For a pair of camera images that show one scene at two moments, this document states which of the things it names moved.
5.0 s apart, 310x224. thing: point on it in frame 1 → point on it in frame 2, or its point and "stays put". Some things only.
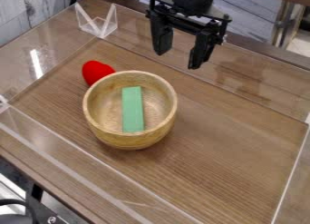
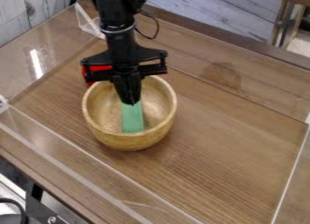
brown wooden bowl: (102, 108) stays put
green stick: (134, 109) stays put
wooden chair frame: (292, 5) stays put
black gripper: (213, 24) → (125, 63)
